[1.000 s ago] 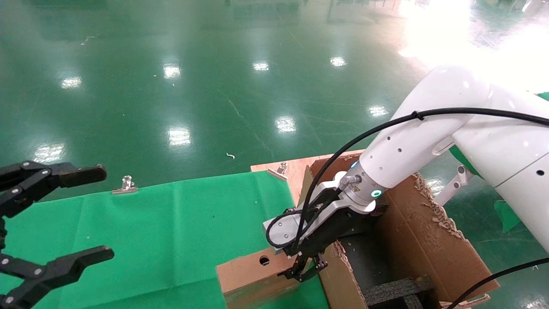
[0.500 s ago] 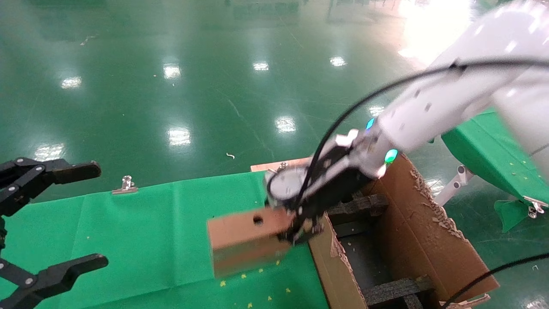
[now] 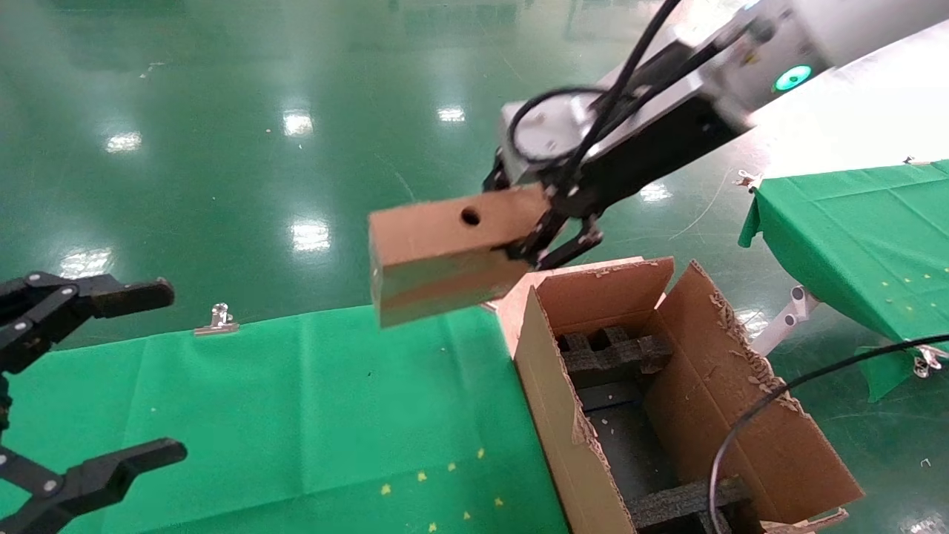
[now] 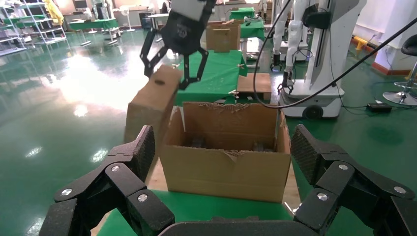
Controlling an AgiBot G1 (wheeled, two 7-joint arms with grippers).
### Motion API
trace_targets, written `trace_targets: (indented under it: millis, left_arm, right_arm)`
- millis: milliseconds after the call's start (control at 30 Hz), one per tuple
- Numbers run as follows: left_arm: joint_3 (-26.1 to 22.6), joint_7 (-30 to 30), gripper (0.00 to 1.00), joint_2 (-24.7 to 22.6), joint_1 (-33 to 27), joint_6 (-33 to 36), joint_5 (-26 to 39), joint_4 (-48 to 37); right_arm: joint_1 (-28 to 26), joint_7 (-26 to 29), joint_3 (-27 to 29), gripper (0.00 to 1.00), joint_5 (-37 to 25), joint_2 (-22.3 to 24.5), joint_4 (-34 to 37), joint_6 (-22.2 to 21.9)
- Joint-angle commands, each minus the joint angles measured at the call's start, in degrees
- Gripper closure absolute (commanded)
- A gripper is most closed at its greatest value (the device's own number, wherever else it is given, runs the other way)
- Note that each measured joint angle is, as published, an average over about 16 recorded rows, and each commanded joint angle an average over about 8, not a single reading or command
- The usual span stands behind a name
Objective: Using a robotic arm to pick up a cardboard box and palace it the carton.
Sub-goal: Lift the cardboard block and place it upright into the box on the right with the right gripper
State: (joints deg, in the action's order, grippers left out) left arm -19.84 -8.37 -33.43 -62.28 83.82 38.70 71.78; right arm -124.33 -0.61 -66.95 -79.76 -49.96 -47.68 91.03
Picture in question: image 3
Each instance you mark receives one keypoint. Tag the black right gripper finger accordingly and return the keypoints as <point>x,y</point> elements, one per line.
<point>497,174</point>
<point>567,241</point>

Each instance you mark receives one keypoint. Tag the small brown cardboard box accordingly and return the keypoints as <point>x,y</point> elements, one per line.
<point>437,259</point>

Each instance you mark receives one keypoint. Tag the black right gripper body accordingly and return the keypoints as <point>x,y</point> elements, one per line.
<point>652,144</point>

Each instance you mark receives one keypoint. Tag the large open brown carton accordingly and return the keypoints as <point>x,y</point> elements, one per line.
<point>734,400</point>

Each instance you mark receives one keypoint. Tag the black foam insert block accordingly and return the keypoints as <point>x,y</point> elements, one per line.
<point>682,500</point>
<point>615,354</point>

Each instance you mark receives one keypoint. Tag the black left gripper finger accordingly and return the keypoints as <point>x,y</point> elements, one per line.
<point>104,471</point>
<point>111,297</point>

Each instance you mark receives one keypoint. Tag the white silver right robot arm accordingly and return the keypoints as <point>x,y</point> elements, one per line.
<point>808,41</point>

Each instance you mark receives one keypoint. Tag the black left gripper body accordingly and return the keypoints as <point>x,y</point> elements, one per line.
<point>4,404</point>

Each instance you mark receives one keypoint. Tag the large green table cloth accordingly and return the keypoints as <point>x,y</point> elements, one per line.
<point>259,408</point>

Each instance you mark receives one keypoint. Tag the green cloth on side table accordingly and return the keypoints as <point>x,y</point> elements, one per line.
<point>852,230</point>

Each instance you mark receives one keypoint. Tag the white table leg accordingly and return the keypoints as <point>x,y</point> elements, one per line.
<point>786,319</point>

